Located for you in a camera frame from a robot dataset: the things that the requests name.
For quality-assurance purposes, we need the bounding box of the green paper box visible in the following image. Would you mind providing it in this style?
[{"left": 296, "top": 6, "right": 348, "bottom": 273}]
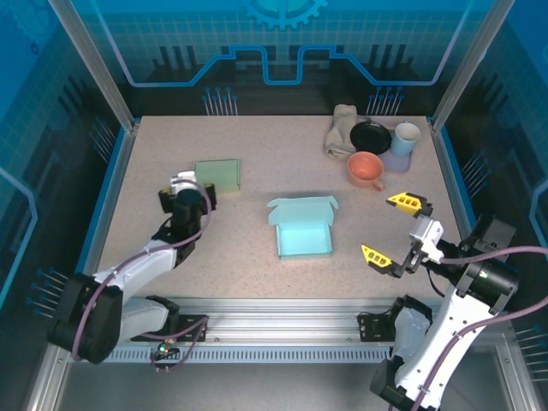
[{"left": 193, "top": 158, "right": 241, "bottom": 197}]

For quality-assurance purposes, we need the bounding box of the light blue paper box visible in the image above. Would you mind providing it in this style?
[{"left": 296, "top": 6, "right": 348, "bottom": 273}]
[{"left": 267, "top": 195, "right": 339, "bottom": 260}]

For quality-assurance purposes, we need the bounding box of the lavender tray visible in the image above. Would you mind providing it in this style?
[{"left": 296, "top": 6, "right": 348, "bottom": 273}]
[{"left": 357, "top": 115, "right": 415, "bottom": 173}]

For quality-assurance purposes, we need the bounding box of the pink speckled ceramic cup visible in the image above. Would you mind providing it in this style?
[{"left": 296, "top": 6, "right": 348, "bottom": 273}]
[{"left": 346, "top": 152, "right": 388, "bottom": 193}]

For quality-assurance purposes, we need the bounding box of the light blue mug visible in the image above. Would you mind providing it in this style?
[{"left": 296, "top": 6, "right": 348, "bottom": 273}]
[{"left": 390, "top": 122, "right": 421, "bottom": 158}]

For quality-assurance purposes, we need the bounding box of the black plate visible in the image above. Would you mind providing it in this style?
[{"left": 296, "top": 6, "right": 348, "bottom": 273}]
[{"left": 349, "top": 121, "right": 393, "bottom": 156}]

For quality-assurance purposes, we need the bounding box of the beige cloth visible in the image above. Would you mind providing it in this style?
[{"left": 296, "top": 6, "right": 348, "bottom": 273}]
[{"left": 324, "top": 104, "right": 359, "bottom": 160}]

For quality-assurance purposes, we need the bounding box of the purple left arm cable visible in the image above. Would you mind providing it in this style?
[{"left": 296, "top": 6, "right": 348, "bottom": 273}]
[{"left": 70, "top": 186, "right": 214, "bottom": 373}]

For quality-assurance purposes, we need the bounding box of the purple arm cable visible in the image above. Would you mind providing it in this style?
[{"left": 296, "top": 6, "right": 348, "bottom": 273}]
[
  {"left": 410, "top": 246, "right": 548, "bottom": 411},
  {"left": 70, "top": 186, "right": 214, "bottom": 373}
]

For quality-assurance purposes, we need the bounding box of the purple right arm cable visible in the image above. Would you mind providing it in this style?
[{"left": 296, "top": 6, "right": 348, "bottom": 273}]
[{"left": 410, "top": 246, "right": 548, "bottom": 411}]

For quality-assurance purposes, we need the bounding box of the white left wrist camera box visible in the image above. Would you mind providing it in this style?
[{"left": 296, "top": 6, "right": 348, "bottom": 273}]
[{"left": 168, "top": 170, "right": 200, "bottom": 194}]

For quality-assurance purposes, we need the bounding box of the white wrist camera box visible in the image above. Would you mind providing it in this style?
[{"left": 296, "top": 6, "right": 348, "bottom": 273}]
[
  {"left": 408, "top": 215, "right": 445, "bottom": 263},
  {"left": 168, "top": 170, "right": 200, "bottom": 194}
]

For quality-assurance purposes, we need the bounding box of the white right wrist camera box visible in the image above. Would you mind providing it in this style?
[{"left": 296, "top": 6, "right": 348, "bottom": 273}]
[{"left": 408, "top": 215, "right": 445, "bottom": 263}]

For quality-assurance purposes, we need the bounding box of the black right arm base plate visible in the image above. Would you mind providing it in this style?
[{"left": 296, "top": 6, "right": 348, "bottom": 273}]
[{"left": 357, "top": 314, "right": 399, "bottom": 343}]

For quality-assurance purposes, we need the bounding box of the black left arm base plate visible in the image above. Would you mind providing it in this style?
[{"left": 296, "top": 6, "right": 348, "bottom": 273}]
[{"left": 170, "top": 314, "right": 211, "bottom": 343}]

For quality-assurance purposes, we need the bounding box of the aluminium frame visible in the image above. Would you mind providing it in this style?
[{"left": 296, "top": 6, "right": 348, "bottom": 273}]
[{"left": 25, "top": 0, "right": 536, "bottom": 411}]

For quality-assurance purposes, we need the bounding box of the slotted metal cable duct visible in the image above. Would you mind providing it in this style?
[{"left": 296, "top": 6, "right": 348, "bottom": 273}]
[{"left": 102, "top": 347, "right": 393, "bottom": 365}]

